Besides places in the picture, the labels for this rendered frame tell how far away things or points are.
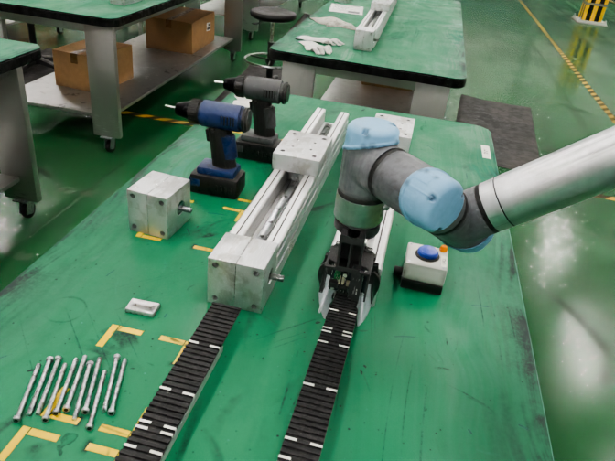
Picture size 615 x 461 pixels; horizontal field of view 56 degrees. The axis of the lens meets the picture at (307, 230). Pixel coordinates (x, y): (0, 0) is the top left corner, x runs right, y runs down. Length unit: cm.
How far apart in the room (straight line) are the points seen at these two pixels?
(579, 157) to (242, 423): 57
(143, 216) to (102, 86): 224
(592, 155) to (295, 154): 71
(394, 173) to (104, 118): 283
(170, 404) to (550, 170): 59
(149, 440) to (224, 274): 33
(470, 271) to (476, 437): 44
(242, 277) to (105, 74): 250
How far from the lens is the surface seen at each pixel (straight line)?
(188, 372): 87
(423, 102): 282
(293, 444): 79
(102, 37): 333
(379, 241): 110
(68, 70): 394
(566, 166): 81
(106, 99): 342
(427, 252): 112
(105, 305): 105
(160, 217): 119
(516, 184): 82
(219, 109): 131
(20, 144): 274
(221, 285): 101
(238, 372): 91
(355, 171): 80
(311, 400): 84
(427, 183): 73
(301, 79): 287
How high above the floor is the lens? 142
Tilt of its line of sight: 31 degrees down
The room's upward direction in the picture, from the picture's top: 7 degrees clockwise
